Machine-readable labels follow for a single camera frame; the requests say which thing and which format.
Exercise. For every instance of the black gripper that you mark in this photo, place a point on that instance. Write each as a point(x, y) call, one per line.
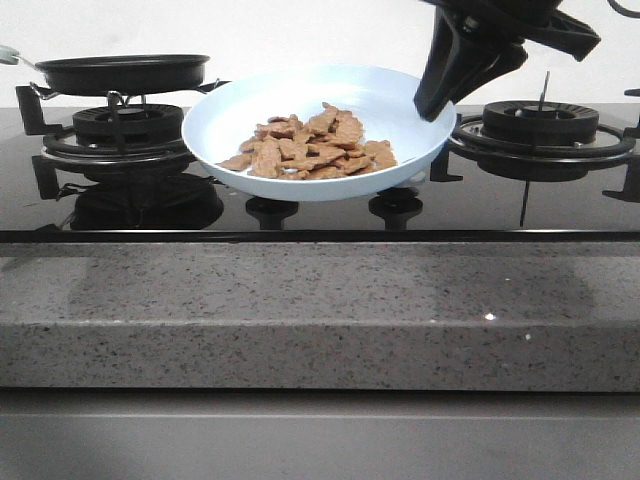
point(453, 70)

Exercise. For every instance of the light blue plate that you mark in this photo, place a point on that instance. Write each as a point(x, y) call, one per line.
point(382, 99)

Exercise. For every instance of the gas burner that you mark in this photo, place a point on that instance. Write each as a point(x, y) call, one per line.
point(142, 124)
point(548, 123)

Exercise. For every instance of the grey cabinet front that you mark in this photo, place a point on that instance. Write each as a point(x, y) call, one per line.
point(197, 434)

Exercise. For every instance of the right silver stove knob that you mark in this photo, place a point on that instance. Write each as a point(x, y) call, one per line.
point(414, 181)

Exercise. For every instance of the right black pan support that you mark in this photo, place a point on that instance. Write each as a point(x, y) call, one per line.
point(530, 162)

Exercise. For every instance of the left gas burner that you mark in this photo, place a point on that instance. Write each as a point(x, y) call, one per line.
point(142, 124)

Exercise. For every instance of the black pan support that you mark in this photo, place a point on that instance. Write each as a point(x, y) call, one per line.
point(120, 163)
point(530, 162)

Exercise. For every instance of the black frying pan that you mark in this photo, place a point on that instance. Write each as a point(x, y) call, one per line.
point(127, 74)

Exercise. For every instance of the black glass cooktop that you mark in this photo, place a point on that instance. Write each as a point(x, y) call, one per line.
point(460, 201)

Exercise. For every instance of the left black pan support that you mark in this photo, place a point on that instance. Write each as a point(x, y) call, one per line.
point(120, 163)

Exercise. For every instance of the brown meat pieces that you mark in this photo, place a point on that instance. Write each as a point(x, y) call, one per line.
point(329, 145)

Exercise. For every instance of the right gas burner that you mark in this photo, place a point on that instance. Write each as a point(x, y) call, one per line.
point(548, 123)

